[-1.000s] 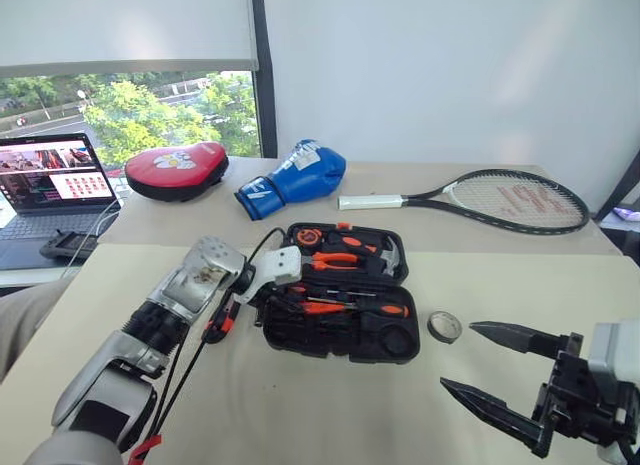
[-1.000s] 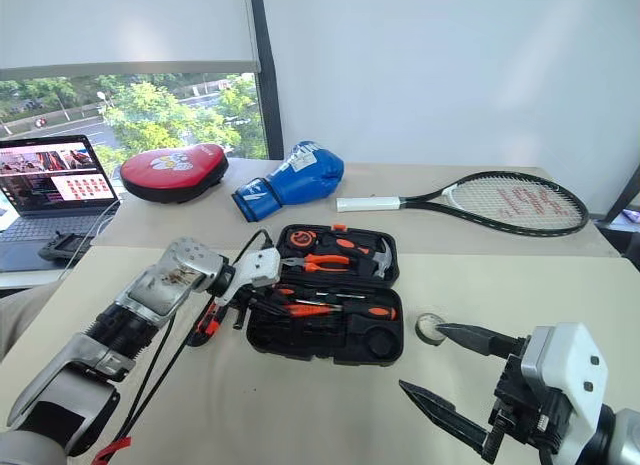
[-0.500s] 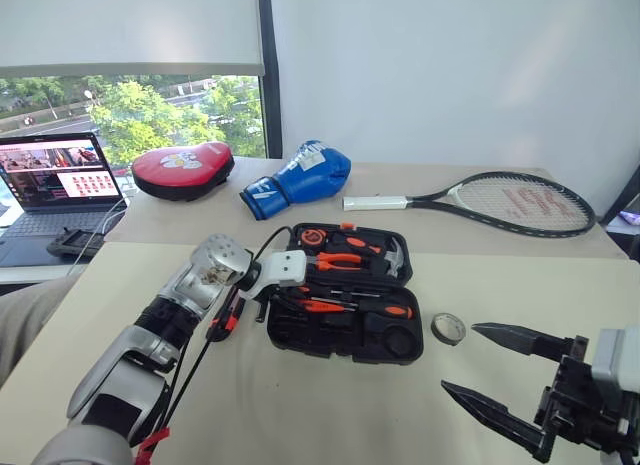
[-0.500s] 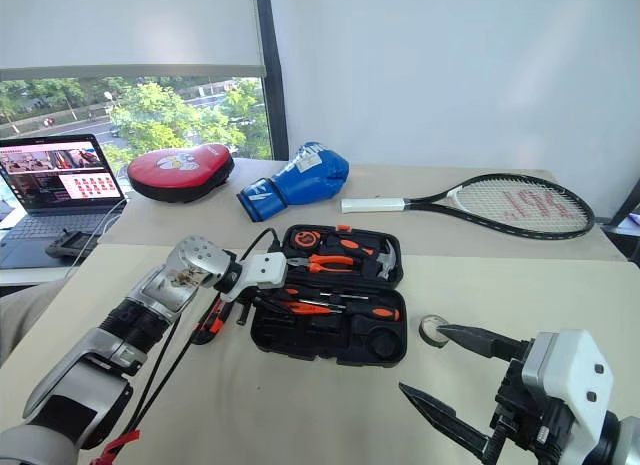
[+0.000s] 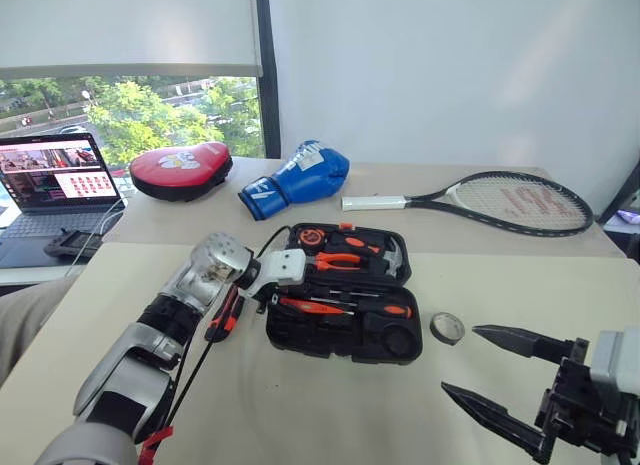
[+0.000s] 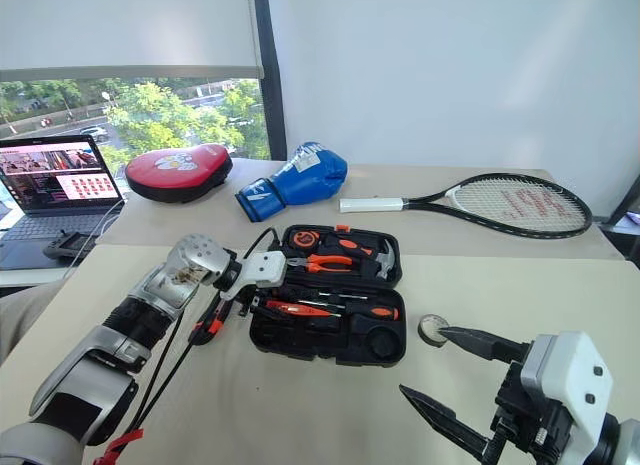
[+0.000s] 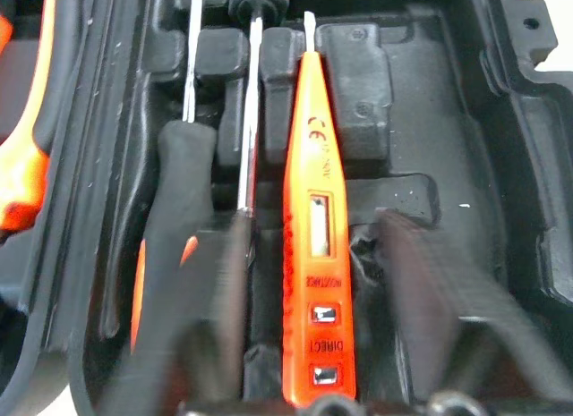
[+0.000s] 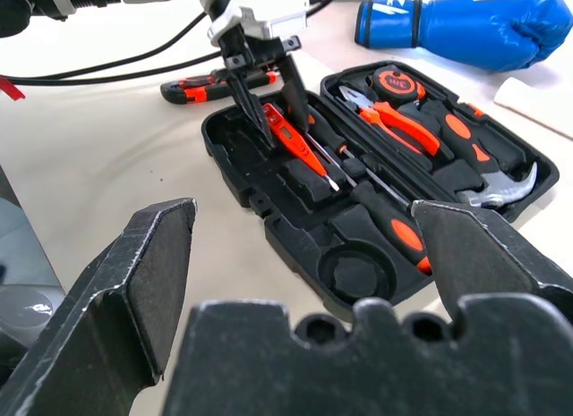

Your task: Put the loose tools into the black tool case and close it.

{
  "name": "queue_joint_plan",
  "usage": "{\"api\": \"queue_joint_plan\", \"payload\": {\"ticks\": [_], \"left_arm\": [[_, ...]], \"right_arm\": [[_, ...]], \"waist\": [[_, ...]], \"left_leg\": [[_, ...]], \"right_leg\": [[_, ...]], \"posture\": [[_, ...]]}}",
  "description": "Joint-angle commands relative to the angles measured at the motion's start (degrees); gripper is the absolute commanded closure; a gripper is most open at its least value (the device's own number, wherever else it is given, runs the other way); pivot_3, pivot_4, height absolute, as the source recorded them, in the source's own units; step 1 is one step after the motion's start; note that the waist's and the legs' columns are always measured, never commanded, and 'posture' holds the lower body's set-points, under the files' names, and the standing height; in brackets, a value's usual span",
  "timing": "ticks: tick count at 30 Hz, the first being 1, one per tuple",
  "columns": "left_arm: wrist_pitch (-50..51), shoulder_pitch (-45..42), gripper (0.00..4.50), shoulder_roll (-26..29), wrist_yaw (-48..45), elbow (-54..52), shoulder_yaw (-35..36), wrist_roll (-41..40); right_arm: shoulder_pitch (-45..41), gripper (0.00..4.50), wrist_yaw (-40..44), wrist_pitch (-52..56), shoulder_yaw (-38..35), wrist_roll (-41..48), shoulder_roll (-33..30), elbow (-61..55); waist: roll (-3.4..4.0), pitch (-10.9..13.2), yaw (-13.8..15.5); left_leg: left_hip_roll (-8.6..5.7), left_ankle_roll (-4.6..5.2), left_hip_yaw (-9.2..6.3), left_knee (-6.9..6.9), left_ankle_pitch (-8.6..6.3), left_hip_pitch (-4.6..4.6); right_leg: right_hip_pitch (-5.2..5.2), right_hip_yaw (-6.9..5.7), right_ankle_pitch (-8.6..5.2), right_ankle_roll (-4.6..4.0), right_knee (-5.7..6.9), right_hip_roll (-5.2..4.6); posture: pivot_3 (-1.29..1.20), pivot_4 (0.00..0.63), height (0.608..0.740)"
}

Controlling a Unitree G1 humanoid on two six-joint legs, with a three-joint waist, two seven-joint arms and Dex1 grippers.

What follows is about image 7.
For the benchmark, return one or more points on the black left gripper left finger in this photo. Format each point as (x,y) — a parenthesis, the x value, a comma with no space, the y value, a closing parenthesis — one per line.
(215,326)

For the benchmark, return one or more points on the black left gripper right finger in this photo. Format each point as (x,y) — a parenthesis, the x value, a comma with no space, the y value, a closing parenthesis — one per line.
(447,326)

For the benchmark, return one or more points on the black plastic tool case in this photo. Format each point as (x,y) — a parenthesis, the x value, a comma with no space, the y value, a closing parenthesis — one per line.
(403,121)

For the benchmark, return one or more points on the orange voltage tester pen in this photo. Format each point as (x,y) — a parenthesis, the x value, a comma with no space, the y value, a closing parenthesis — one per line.
(315,165)

